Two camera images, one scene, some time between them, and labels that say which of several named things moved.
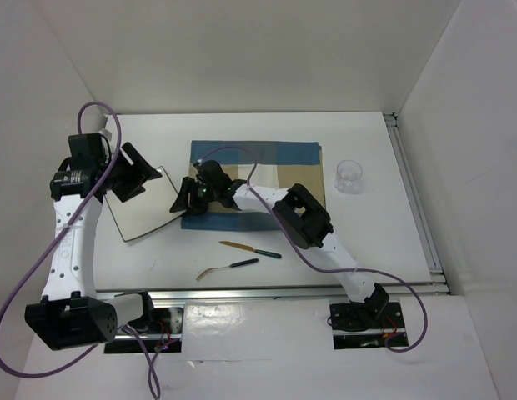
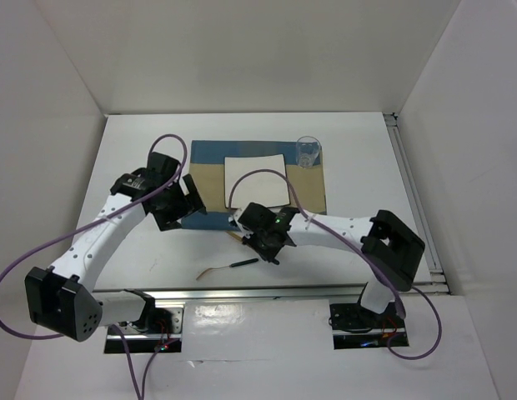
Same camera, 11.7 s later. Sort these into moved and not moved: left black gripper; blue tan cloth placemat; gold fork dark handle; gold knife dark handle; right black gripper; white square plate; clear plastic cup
Moved: gold knife dark handle; right black gripper; clear plastic cup; white square plate; left black gripper
Not moved: gold fork dark handle; blue tan cloth placemat
